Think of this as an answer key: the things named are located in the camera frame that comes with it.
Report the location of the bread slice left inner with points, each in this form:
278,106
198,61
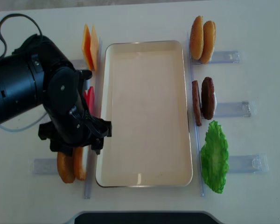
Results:
80,163

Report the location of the golden bun half outer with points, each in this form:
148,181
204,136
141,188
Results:
196,38

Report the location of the clear acrylic rack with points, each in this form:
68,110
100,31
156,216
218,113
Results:
61,85
257,163

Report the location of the red tomato slice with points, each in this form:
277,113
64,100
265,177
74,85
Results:
89,97

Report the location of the bread slice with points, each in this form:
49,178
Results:
80,163
65,167

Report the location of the cream rectangular tray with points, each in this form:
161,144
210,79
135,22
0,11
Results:
144,97

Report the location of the golden bun half inner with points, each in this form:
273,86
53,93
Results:
209,38

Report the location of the black monitor edge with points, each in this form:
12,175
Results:
144,218

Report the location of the dark brown meat patty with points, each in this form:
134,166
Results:
208,98

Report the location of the clear acrylic rack right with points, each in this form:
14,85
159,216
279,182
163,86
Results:
257,163

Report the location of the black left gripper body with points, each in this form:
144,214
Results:
75,128

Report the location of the golden bun half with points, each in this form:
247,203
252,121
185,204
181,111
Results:
209,38
196,38

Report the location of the yellow cheese slice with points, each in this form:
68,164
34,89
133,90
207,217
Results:
94,47

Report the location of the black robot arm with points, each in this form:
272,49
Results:
38,73

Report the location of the orange cheese slice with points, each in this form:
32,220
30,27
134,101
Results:
86,45

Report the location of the bread slice left outer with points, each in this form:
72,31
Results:
65,167

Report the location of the brown meat patty thin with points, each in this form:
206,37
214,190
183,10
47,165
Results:
196,103

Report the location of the green lettuce leaf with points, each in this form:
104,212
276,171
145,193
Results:
215,158

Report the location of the clear acrylic rack left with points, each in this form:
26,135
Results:
61,85

